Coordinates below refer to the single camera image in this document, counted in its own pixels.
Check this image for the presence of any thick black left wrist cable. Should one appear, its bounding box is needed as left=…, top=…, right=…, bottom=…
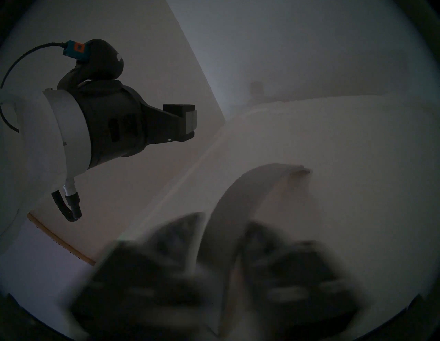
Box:
left=51, top=184, right=83, bottom=223

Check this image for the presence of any thin black left camera cable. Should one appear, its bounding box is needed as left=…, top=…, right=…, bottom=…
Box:
left=0, top=41, right=69, bottom=133

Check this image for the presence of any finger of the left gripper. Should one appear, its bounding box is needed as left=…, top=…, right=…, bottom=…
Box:
left=140, top=100, right=199, bottom=145

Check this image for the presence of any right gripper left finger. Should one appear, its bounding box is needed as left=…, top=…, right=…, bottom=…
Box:
left=67, top=211, right=214, bottom=341

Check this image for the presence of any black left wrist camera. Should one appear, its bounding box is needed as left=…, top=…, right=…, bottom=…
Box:
left=57, top=38, right=125, bottom=90

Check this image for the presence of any white wardrobe cabinet body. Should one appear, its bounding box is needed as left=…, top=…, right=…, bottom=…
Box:
left=0, top=0, right=440, bottom=165

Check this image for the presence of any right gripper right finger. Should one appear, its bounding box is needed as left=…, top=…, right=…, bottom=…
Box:
left=239, top=220, right=370, bottom=341

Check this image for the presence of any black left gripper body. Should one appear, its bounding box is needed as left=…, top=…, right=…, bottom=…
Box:
left=70, top=79, right=145, bottom=169

